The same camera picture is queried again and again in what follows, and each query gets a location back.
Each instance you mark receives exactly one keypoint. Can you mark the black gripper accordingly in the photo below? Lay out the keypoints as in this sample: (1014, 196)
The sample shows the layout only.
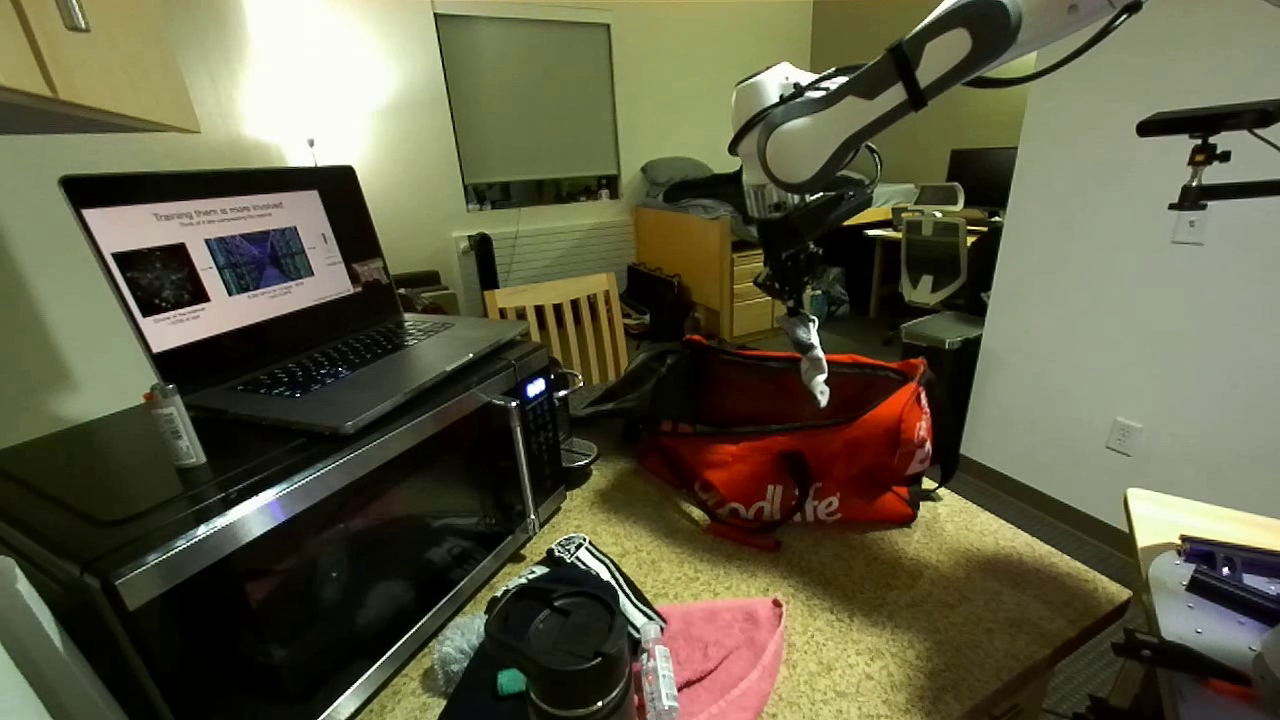
(810, 241)

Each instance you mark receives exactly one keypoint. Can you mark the white grey printed sock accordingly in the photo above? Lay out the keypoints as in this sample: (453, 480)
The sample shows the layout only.
(814, 361)

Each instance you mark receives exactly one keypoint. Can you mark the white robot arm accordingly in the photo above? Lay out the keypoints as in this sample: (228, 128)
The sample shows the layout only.
(826, 127)

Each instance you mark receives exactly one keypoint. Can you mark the red duffel bag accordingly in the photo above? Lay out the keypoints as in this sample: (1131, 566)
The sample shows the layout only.
(802, 465)

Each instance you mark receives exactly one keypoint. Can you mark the dark bag pile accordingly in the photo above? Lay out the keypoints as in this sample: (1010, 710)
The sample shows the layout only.
(680, 181)

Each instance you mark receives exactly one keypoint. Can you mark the wooden dresser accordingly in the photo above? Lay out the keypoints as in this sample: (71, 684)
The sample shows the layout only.
(692, 266)

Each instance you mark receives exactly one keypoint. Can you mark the grey office chair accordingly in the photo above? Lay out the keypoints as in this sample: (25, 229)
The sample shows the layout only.
(934, 254)

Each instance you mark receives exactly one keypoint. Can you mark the black computer monitor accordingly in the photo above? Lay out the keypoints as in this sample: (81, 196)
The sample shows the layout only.
(987, 177)

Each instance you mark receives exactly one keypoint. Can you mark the wooden slat-back chair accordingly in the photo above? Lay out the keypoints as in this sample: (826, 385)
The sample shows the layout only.
(562, 327)

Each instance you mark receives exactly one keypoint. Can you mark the black coffee maker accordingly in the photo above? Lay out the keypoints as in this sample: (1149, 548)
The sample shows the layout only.
(583, 453)

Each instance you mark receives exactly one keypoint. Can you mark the navy white-striped garment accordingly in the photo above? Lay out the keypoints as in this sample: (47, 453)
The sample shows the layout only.
(605, 566)

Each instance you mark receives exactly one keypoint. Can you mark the window with grey blind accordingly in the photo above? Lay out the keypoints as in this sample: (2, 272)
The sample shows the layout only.
(525, 104)

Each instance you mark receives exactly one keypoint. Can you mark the pink cloth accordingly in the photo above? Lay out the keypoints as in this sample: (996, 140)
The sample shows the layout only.
(726, 654)

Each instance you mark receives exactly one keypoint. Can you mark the clear plastic bottle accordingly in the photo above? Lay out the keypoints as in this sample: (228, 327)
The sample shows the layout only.
(656, 680)

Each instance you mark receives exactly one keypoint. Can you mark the light wooden table top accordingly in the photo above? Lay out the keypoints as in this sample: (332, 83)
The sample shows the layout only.
(1172, 535)

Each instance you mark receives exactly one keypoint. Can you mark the black clamp tools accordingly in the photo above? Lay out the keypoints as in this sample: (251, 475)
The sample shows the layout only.
(1235, 574)

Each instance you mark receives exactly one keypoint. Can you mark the black steel microwave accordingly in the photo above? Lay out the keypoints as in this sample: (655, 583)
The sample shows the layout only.
(332, 562)

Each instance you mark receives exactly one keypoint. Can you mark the open black laptop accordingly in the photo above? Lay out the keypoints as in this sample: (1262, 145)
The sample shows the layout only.
(243, 266)

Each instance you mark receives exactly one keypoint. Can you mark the small white spray bottle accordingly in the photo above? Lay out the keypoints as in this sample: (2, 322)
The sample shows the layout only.
(177, 426)

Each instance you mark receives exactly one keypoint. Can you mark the white wall outlet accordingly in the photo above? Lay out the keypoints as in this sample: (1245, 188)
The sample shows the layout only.
(1127, 438)

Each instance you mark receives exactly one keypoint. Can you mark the black camera on mount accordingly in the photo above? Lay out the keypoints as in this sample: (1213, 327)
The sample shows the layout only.
(1205, 122)

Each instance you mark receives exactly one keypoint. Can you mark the light wood wall cabinet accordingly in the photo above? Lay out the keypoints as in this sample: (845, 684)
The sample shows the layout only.
(94, 62)

